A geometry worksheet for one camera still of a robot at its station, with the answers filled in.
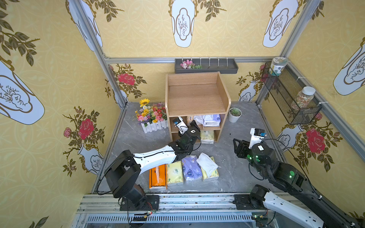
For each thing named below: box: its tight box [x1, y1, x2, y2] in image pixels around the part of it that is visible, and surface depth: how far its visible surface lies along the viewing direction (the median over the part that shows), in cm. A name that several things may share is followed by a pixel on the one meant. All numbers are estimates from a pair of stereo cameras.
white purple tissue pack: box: [202, 114, 221, 127], surface depth 83 cm
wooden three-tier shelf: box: [164, 71, 232, 144], surface depth 84 cm
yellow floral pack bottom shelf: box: [200, 130, 215, 145], surface depth 94 cm
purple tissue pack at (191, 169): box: [181, 155, 203, 181], surface depth 83 cm
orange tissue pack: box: [149, 163, 168, 190], surface depth 78 cm
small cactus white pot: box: [228, 106, 243, 124], surface depth 105 cm
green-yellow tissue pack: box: [167, 160, 184, 187], surface depth 81 cm
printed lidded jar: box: [268, 56, 289, 76], surface depth 87 cm
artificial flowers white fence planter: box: [133, 98, 169, 134], surface depth 96 cm
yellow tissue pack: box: [196, 152, 221, 181], surface depth 81 cm
